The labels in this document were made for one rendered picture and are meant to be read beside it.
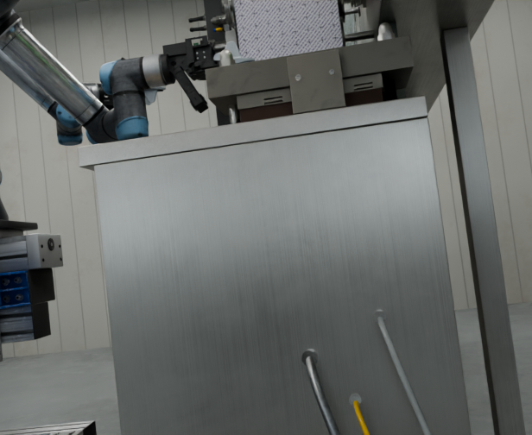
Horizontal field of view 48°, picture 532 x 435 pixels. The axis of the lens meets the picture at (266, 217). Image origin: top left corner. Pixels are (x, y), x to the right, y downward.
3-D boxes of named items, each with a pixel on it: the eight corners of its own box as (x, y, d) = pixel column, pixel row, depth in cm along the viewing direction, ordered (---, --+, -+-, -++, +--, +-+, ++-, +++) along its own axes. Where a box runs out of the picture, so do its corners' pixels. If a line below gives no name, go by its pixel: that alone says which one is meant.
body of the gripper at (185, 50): (209, 34, 134) (158, 42, 136) (213, 71, 134) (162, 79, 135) (217, 45, 142) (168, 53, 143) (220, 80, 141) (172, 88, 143)
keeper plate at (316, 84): (294, 116, 114) (287, 60, 115) (345, 108, 113) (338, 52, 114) (293, 113, 112) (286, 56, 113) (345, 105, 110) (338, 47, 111)
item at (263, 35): (245, 95, 137) (236, 17, 138) (347, 79, 133) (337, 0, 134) (244, 95, 136) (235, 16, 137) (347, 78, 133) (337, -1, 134)
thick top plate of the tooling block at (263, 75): (224, 116, 133) (222, 89, 133) (406, 88, 127) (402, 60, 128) (207, 98, 117) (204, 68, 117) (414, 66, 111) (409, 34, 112)
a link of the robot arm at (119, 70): (112, 102, 145) (109, 68, 146) (155, 95, 144) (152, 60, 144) (98, 94, 137) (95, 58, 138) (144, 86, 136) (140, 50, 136)
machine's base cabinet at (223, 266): (286, 359, 358) (269, 218, 363) (394, 349, 349) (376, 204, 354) (136, 628, 108) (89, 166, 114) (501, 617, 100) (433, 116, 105)
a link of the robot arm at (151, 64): (144, 83, 136) (155, 92, 144) (163, 80, 135) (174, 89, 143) (141, 51, 136) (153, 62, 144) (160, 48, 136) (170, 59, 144)
